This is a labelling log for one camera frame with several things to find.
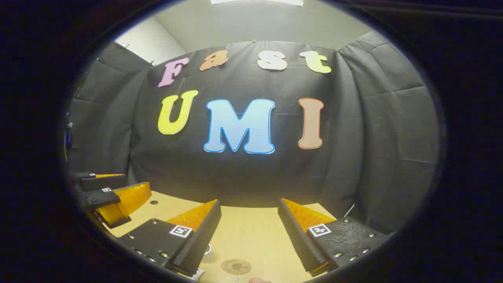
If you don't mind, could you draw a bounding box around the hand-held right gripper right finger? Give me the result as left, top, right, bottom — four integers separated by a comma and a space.
278, 198, 389, 277

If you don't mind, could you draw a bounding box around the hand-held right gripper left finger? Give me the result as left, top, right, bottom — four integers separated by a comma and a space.
118, 199, 222, 277

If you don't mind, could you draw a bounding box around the round wooden coaster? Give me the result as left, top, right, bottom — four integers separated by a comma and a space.
220, 258, 252, 275

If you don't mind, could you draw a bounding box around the light wooden desktop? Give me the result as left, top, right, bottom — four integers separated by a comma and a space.
103, 191, 338, 283

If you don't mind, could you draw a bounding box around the black backdrop cloth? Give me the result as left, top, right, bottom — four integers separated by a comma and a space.
67, 31, 439, 234

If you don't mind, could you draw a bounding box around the ceiling light panel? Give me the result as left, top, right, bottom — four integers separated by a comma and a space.
210, 0, 305, 7

